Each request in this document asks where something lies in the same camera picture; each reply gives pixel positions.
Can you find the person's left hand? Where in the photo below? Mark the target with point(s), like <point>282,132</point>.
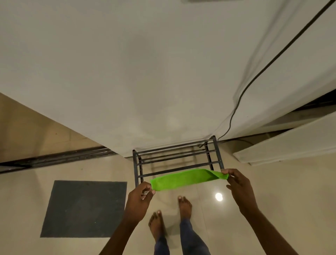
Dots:
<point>137,202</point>

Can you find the black metal rack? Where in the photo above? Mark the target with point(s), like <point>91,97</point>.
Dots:
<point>135,163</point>

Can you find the person's right hand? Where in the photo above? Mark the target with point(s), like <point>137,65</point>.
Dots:
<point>242,194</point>

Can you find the white curtain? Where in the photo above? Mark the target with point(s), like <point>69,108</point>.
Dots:
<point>288,142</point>

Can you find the dark grey floor mat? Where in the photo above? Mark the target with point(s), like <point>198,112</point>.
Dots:
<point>84,210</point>

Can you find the green cleaning cloth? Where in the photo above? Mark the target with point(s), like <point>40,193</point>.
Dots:
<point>183,180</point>

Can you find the person's left forearm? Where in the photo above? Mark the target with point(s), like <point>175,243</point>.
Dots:
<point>118,239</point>

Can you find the black framed glass door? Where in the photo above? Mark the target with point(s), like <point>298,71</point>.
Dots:
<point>31,131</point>

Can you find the person's foot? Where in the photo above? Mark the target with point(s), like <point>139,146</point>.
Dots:
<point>185,208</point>
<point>157,226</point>

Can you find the person's left foot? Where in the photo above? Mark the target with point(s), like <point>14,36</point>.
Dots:
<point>157,226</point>

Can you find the person's right foot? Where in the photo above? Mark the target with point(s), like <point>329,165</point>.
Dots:
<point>185,208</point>

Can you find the person's right forearm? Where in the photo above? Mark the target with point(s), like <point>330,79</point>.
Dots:
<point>270,233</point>

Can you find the person's blue trousers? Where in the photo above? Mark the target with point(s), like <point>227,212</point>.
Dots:
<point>191,239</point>

